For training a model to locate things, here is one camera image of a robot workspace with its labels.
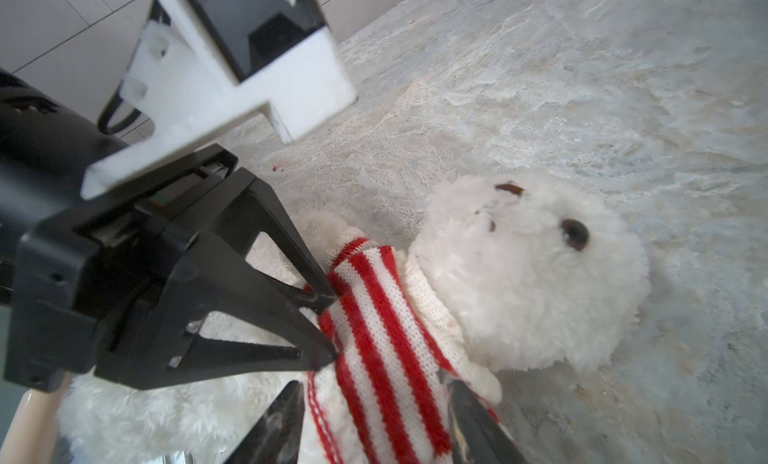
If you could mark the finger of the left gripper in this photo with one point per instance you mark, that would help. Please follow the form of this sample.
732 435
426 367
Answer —
217 316
247 207

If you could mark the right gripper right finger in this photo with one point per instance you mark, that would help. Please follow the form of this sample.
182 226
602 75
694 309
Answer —
475 436

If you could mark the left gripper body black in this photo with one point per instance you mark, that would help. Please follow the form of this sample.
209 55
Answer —
75 270

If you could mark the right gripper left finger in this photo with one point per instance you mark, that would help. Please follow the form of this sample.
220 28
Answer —
276 437

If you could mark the red white striped sweater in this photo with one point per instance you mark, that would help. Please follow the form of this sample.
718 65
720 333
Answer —
381 401

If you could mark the white teddy bear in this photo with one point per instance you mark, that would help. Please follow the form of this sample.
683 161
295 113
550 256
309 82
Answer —
534 270

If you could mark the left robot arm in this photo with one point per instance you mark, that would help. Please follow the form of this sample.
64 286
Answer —
45 150

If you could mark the beige wooden handle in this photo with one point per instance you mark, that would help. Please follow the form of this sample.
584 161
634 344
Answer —
33 431

